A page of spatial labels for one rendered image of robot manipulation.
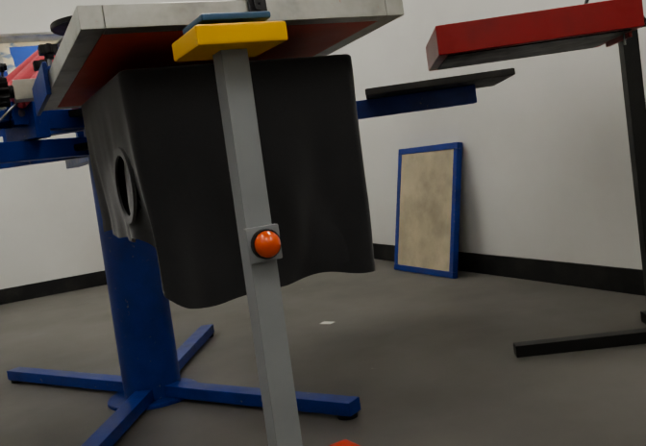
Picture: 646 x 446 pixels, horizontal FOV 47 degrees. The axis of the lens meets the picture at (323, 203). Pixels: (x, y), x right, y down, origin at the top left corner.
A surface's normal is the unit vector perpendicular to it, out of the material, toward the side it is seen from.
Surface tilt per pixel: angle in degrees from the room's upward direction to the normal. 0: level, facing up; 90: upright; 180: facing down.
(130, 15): 88
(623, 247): 90
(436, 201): 79
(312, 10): 88
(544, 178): 90
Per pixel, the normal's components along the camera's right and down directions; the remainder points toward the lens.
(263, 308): 0.43, 0.00
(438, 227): -0.90, -0.04
